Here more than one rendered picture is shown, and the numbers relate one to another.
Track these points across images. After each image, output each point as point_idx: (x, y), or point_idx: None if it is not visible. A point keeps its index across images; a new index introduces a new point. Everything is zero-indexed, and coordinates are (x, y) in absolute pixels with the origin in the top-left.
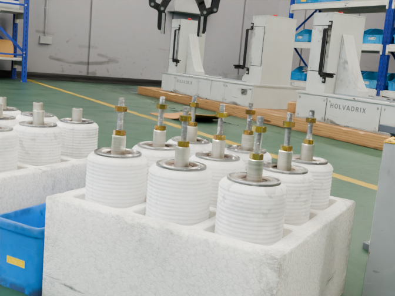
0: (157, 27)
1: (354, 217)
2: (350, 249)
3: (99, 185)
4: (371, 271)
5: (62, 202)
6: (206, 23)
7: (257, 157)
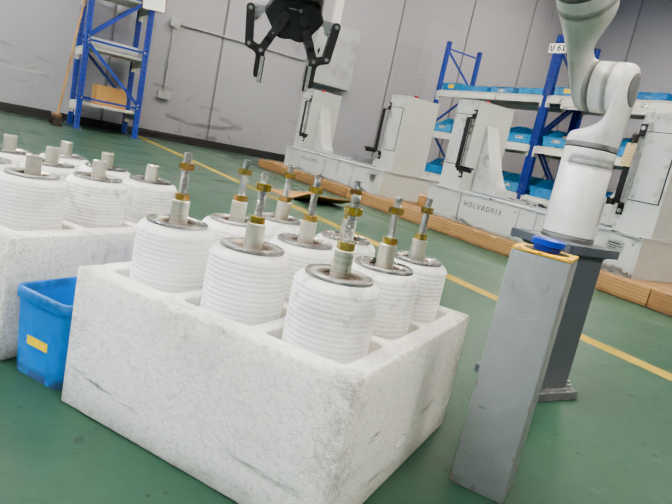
0: (253, 73)
1: (471, 331)
2: (460, 369)
3: (145, 260)
4: (476, 406)
5: (96, 277)
6: (313, 75)
7: (346, 247)
